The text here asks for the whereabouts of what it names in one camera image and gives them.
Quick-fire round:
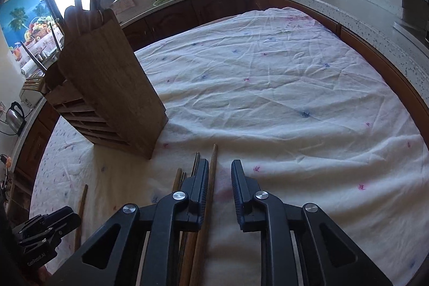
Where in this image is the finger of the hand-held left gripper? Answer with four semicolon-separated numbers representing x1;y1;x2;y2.
12;215;46;236
18;206;81;248

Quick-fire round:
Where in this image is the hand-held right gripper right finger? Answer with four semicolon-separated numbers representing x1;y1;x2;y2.
231;159;394;286

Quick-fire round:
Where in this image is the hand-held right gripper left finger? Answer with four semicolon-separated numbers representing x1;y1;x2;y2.
47;159;210;286

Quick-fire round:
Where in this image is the wooden utensil holder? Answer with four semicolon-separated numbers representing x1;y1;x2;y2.
40;6;169;160

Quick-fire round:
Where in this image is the white speckled tablecloth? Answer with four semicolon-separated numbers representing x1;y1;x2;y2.
29;6;429;286

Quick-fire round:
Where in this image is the steel electric kettle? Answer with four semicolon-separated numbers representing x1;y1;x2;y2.
5;101;27;136

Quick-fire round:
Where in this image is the paper towel roll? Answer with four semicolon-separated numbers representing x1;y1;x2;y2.
21;58;44;75

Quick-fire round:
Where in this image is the grey speckled countertop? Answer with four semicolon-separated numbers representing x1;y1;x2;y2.
10;0;429;89

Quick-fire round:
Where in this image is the tropical fruit wall poster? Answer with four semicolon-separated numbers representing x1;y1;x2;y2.
0;0;64;72

